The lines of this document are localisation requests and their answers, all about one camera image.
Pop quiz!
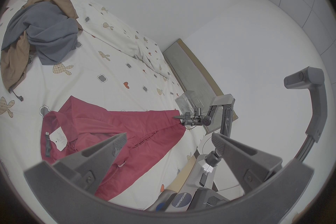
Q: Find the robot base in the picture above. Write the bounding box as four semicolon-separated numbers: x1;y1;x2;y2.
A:
146;155;231;213

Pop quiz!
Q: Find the bed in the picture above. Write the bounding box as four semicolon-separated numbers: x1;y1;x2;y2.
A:
0;0;239;211

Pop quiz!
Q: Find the white printed quilt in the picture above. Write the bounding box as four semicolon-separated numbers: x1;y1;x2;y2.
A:
24;0;175;79

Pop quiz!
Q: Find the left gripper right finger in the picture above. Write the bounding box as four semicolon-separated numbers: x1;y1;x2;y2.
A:
212;133;282;195

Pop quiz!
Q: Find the grey garment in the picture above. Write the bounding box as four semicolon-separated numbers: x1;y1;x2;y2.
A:
1;2;83;66

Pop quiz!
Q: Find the red shirt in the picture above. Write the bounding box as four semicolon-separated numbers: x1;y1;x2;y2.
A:
40;96;185;201

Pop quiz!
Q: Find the clear plastic box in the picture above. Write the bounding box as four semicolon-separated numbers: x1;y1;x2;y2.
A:
175;90;204;113

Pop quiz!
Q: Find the brown garment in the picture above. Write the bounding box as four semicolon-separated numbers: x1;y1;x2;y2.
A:
1;0;79;101

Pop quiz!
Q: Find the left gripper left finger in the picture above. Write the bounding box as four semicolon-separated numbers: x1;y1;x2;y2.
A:
52;133;127;195

